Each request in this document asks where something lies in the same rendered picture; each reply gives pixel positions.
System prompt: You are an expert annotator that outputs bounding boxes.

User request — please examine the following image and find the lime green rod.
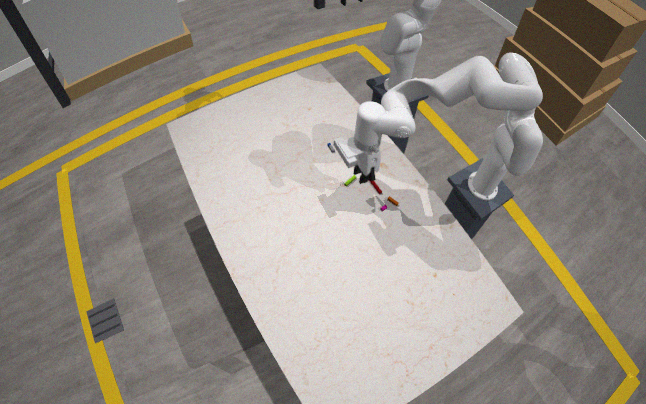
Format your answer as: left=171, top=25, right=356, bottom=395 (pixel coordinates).
left=344, top=175, right=357, bottom=187

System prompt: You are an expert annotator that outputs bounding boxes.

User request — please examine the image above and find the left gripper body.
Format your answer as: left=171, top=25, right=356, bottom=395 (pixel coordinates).
left=356, top=148, right=381, bottom=176

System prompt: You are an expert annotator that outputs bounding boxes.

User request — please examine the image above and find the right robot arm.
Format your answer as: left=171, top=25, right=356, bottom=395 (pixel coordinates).
left=380, top=0, right=442, bottom=91

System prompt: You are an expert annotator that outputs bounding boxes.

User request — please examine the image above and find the dark red rectangular bar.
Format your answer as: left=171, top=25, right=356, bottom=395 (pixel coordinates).
left=369, top=180, right=382, bottom=195

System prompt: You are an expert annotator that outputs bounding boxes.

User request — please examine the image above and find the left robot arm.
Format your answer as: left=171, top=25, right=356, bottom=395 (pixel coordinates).
left=333, top=53, right=543, bottom=201

